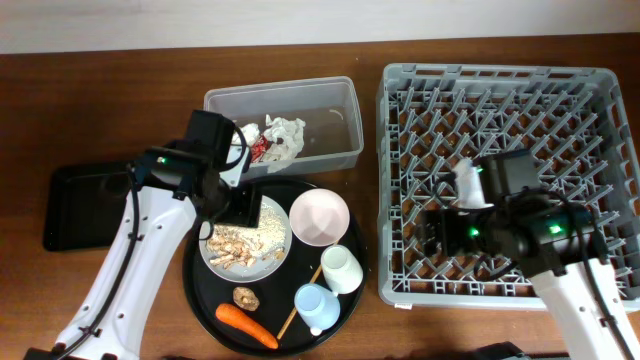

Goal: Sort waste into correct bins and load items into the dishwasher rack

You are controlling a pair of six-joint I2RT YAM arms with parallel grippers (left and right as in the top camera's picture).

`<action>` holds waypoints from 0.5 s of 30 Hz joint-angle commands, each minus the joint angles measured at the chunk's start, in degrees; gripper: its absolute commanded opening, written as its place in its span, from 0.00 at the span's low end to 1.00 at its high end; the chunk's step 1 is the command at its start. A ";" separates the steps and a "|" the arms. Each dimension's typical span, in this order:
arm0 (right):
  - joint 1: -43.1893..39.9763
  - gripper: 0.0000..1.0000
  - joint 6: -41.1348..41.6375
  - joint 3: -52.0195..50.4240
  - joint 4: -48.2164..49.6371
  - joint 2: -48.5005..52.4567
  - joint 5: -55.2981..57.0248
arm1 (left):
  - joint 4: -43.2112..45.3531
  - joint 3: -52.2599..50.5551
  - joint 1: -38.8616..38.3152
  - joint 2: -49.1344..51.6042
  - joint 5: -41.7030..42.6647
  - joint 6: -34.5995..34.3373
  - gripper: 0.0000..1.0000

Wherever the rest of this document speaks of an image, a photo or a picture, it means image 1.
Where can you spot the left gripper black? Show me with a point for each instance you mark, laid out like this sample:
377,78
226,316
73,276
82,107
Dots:
248,207

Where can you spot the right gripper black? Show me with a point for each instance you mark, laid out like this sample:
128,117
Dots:
452,244

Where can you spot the red snack wrapper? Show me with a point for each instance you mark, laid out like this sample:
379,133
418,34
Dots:
259,148

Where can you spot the pink bowl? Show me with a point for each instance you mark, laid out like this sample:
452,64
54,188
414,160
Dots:
319,217

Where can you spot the white tissue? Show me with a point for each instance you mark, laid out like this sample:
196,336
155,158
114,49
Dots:
286,137

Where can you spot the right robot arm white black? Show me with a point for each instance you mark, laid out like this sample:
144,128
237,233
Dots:
502,209

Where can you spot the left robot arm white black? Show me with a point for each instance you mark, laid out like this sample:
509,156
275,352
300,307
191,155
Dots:
111,321

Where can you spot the clear plastic waste bin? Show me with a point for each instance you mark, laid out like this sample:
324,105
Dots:
333,135

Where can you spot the grey dishwasher rack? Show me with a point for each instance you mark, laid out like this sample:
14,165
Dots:
430,116

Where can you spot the grey plate with food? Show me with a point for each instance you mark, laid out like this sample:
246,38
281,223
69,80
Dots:
243,254

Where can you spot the round black serving tray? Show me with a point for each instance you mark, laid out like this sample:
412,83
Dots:
205,290

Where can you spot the white cup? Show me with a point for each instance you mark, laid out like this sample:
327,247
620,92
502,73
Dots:
341,270

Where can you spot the orange carrot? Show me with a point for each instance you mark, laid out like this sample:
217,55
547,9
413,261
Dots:
233,316

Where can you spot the light blue cup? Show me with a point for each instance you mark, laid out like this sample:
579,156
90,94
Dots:
317,306

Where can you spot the small white bottle cap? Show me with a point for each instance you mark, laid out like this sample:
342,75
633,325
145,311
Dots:
316,331

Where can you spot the black rectangular tray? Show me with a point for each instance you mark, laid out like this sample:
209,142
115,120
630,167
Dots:
80,205

